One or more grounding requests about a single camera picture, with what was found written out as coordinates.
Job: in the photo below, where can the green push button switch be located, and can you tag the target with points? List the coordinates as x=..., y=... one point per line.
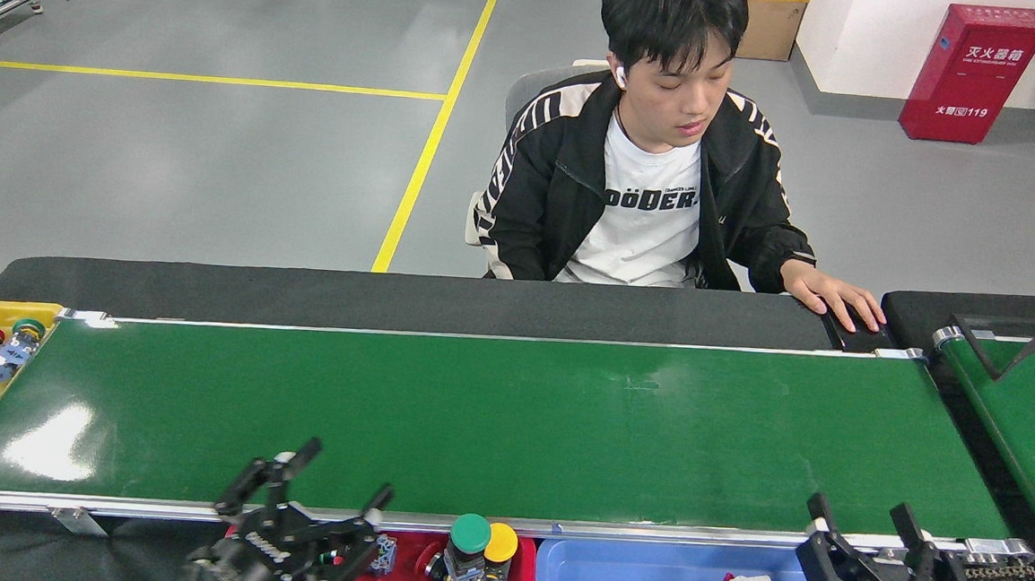
x=28, y=329
x=385, y=554
x=470, y=533

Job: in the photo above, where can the yellow push button switch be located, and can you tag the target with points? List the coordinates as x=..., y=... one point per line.
x=502, y=542

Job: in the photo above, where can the black phone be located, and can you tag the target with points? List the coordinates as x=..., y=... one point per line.
x=874, y=341

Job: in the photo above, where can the red plastic tray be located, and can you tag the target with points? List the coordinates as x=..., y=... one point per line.
x=416, y=549

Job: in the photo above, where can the green feeder conveyor belt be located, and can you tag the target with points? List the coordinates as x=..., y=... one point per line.
x=1026, y=429

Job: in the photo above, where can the long green conveyor belt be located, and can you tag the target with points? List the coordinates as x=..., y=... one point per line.
x=518, y=425

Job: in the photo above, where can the person's left hand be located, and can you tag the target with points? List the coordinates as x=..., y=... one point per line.
x=832, y=296

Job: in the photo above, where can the person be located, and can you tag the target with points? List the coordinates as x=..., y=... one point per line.
x=559, y=203

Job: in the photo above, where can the grey office chair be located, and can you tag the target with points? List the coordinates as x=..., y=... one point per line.
x=530, y=85

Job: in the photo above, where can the red fire extinguisher box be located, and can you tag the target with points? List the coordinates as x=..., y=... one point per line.
x=975, y=76

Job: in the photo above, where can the white earbud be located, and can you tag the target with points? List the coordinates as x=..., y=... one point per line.
x=620, y=75

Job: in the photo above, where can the brown cardboard box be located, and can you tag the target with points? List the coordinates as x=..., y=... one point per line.
x=772, y=28

